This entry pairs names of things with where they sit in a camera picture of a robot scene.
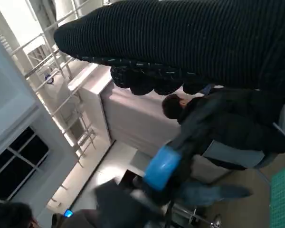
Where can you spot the lit phone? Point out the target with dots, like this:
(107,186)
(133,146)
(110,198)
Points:
(68,213)

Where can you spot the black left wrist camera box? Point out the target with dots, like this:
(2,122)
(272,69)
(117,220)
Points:
(123,206)

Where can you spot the teal seat office chair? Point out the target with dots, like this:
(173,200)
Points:
(235,156)

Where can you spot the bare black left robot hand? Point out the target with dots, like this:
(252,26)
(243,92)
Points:
(161,166)

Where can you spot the white mesh front cabinet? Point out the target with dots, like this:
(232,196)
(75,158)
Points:
(133,118)

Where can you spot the dark window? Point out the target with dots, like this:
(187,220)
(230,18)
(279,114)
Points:
(16,164)

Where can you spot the seated person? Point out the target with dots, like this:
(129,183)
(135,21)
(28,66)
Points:
(223,118)

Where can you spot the person in brown hood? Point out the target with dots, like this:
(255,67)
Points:
(90,219)

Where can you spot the green cutting mat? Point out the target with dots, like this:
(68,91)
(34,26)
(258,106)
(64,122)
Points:
(282,202)

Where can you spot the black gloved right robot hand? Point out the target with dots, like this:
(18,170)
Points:
(180,35)

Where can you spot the person with dark hair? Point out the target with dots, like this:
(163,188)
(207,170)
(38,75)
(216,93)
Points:
(9,216)

